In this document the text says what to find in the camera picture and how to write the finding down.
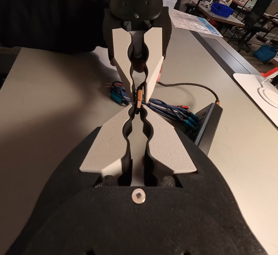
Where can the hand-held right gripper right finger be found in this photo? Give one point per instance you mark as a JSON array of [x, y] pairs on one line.
[[169, 150]]

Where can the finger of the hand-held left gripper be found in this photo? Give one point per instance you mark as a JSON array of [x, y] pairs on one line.
[[120, 48], [155, 48]]

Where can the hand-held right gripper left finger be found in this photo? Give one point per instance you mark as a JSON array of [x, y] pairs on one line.
[[104, 148]]

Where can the black usb hub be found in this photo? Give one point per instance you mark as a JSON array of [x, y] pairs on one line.
[[208, 126]]

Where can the person's left forearm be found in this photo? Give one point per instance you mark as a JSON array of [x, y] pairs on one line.
[[43, 16]]

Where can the person's left hand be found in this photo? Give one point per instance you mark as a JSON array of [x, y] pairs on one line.
[[139, 66]]

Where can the blue white paper sheet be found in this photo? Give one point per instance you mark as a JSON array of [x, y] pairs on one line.
[[195, 23]]

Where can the small blue bin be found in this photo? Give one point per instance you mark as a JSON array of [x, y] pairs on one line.
[[221, 9]]

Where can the work table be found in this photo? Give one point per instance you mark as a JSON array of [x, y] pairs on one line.
[[228, 20]]

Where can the white document stand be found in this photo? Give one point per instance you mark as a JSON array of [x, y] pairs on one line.
[[249, 89]]

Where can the black office chair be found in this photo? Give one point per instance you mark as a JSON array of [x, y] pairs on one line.
[[258, 9]]

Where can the blue bag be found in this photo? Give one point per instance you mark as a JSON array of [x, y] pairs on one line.
[[266, 52]]

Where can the orange traffic cone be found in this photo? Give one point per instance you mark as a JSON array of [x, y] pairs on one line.
[[271, 72]]

